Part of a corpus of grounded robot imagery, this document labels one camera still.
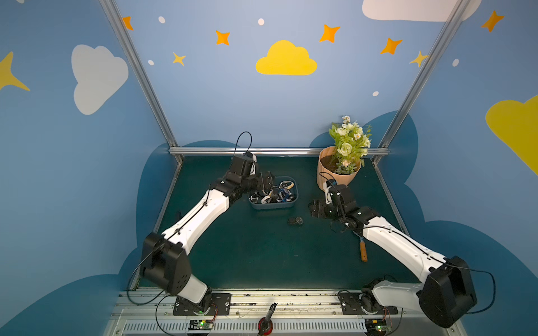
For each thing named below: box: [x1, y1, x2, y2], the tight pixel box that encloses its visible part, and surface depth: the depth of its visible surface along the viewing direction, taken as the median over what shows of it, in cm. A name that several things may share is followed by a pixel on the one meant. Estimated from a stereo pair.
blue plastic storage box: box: [248, 176, 300, 210], surface depth 103 cm
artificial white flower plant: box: [328, 115, 372, 175], surface depth 93 cm
